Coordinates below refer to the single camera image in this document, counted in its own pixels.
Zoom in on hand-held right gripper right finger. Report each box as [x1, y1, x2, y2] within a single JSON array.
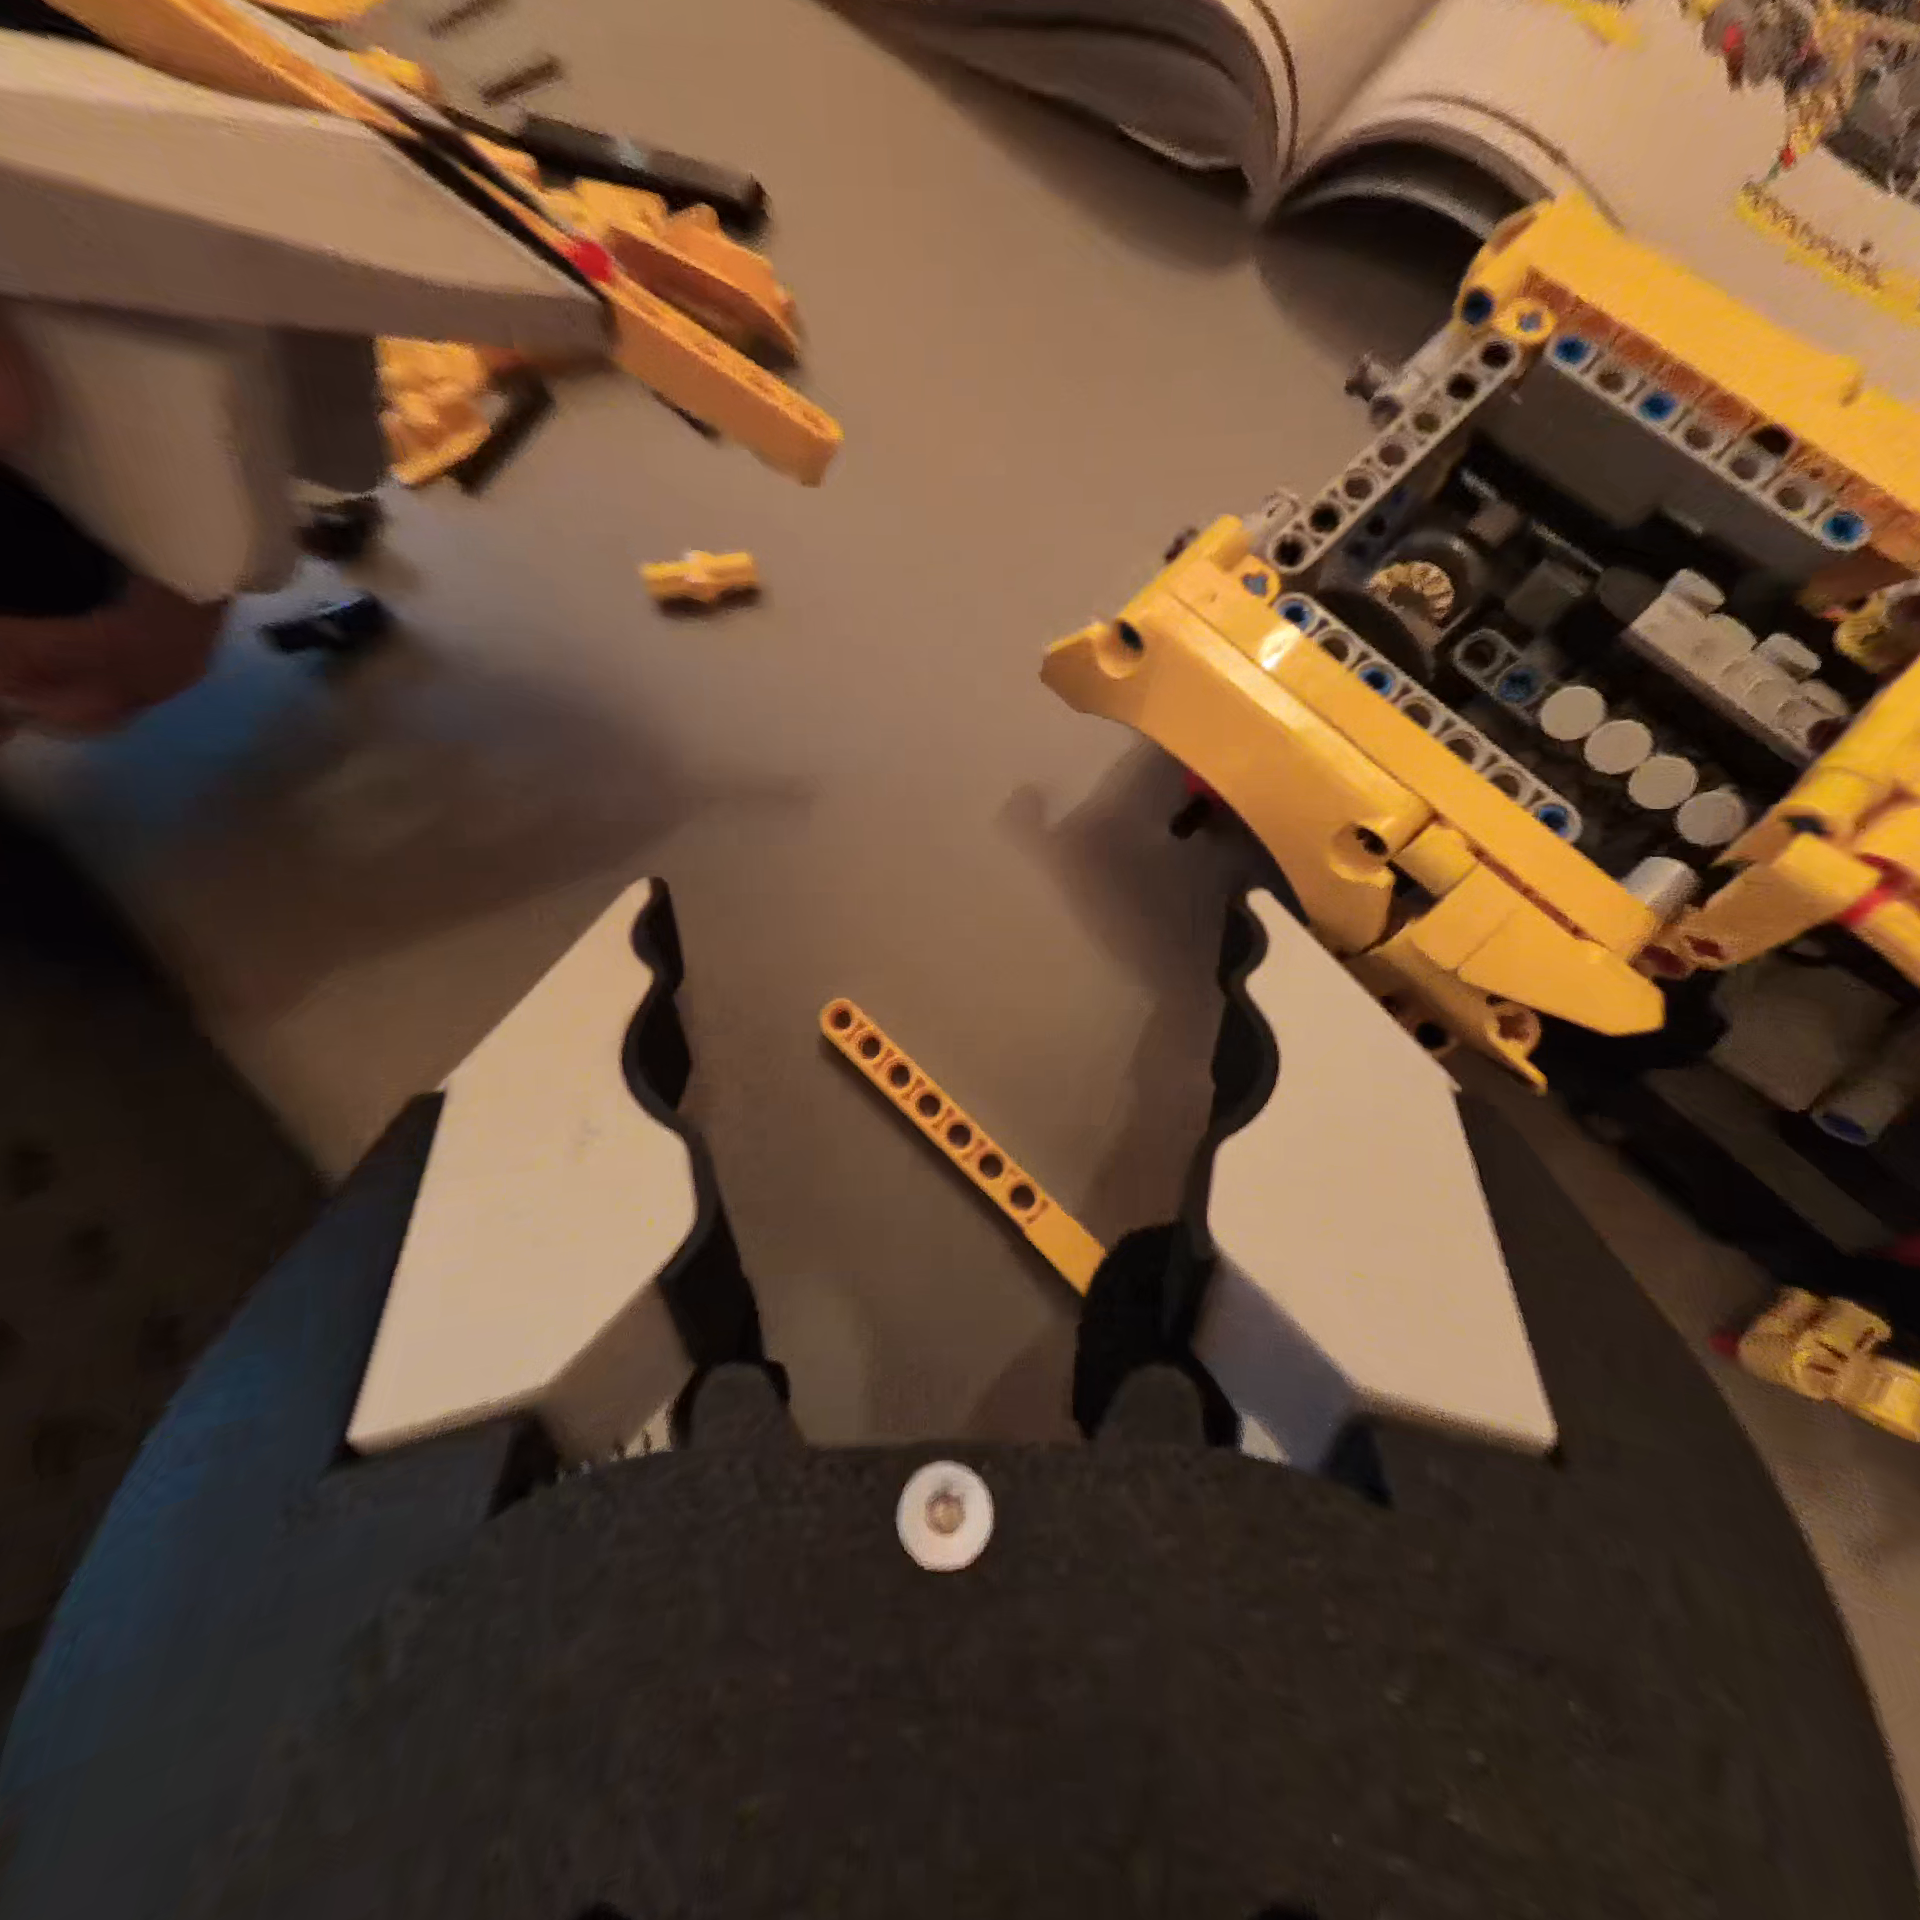
[[1188, 888, 1560, 1469]]

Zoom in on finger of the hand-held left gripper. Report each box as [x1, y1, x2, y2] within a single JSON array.
[[0, 28, 614, 359]]

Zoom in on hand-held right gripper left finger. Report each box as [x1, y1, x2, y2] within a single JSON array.
[[350, 882, 715, 1458]]

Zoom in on long yellow brick beam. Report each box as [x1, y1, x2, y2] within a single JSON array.
[[821, 997, 1108, 1294]]

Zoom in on yellow black brick car model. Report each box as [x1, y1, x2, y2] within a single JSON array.
[[1042, 194, 1920, 1447]]

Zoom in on long yellow brick beam assembly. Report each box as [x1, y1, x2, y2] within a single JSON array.
[[51, 0, 845, 488]]

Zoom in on grey desk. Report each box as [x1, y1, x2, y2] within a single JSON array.
[[0, 0, 1920, 1804]]

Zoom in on person's left hand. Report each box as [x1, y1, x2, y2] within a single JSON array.
[[0, 577, 231, 739]]

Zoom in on pile of yellow brick parts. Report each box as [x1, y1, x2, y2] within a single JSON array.
[[374, 178, 804, 498]]

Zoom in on open instruction booklet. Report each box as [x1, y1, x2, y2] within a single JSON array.
[[832, 0, 1920, 322]]

